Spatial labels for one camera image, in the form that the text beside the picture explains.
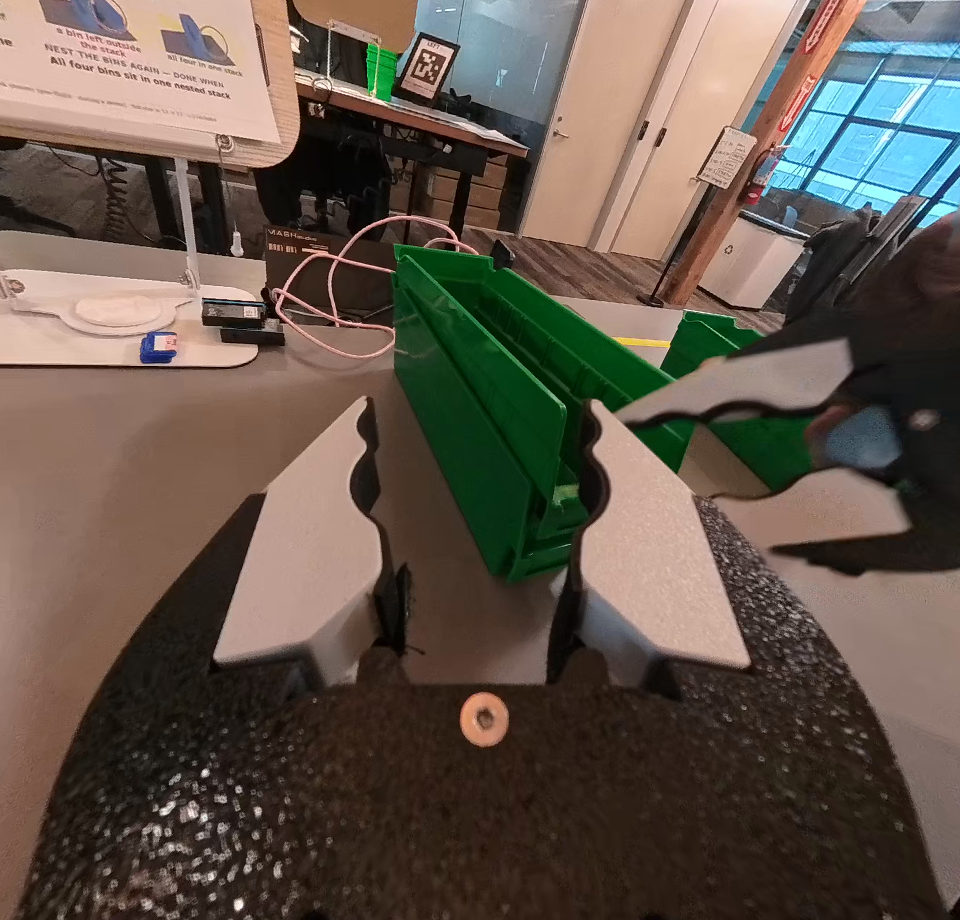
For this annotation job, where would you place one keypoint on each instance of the brown office desk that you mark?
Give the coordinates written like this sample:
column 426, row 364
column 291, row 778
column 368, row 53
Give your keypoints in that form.
column 450, row 121

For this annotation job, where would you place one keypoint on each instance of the small whiteboard sign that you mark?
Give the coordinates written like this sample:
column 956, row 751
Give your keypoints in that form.
column 727, row 156

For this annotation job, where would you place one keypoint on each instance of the framed marker sign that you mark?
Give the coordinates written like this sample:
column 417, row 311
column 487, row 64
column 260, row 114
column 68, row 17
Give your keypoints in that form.
column 429, row 69

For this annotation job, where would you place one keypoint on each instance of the white door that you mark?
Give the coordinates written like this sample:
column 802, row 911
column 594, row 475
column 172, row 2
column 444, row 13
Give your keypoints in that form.
column 600, row 110
column 712, row 72

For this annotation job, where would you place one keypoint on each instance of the black battery pack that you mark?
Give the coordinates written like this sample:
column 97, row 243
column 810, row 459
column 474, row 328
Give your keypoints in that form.
column 255, row 333
column 232, row 312

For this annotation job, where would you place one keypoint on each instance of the wooden post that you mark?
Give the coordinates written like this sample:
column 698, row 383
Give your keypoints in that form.
column 720, row 237

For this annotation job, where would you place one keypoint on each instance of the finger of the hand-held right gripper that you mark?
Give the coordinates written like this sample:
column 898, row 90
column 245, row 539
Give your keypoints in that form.
column 765, row 380
column 832, row 511

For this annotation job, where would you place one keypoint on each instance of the white hanging dongle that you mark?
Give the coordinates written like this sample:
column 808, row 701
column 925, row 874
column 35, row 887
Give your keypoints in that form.
column 237, row 246

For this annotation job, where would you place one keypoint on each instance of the black office chair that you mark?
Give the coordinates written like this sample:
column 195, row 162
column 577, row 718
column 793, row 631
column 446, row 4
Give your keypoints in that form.
column 330, row 170

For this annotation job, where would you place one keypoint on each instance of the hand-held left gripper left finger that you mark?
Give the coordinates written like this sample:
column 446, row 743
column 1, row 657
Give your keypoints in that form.
column 300, row 560

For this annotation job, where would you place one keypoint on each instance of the instruction sheet on stand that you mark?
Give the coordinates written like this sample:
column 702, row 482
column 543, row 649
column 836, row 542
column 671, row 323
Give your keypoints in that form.
column 274, row 72

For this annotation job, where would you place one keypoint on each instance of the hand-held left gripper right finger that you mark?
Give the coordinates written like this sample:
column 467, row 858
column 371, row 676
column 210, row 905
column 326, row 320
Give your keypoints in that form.
column 652, row 567

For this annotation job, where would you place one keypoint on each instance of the red fire extinguisher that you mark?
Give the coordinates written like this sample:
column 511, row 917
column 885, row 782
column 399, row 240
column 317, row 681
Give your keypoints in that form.
column 759, row 177

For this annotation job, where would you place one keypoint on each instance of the stack of cardboard boxes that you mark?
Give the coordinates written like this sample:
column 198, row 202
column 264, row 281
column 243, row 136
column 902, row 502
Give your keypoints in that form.
column 480, row 192

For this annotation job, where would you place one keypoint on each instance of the white recycling bin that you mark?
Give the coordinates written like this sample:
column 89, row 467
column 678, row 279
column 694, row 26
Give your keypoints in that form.
column 750, row 267

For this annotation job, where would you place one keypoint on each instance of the yellow tape line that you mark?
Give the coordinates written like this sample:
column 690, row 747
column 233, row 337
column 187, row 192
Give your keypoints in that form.
column 645, row 342

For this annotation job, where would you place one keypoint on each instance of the dark jacket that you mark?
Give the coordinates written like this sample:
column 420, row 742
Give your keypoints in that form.
column 832, row 260

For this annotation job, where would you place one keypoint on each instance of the white stand with base plate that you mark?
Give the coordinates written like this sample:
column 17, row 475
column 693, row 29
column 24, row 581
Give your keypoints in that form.
column 75, row 351

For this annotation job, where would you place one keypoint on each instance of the small blue box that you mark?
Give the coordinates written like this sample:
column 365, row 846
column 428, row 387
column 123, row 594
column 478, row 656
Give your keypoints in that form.
column 159, row 348

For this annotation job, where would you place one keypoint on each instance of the black printed box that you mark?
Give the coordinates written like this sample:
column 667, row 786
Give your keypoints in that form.
column 367, row 290

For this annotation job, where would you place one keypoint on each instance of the white round disc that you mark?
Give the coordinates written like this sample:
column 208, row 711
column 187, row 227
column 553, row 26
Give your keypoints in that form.
column 112, row 311

